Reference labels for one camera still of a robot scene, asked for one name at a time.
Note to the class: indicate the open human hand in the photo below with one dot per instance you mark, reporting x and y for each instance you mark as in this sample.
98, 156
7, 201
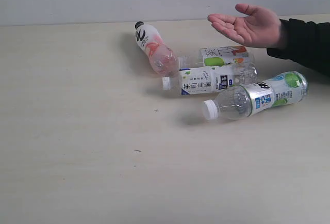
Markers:
259, 28

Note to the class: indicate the tea bottle green apple label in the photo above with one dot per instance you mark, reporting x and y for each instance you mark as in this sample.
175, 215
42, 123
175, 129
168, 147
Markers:
217, 56

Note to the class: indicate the clear bottle lime silver label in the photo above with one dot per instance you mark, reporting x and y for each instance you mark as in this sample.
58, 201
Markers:
242, 101

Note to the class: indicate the white label jasmine oolong bottle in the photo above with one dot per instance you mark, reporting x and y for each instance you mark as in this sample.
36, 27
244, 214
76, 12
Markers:
210, 79

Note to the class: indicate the pink white bottle black cap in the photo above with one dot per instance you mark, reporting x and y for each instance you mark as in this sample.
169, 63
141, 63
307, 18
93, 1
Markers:
161, 58

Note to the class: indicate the black sleeved forearm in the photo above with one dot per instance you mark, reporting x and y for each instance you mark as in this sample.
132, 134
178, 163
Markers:
307, 43

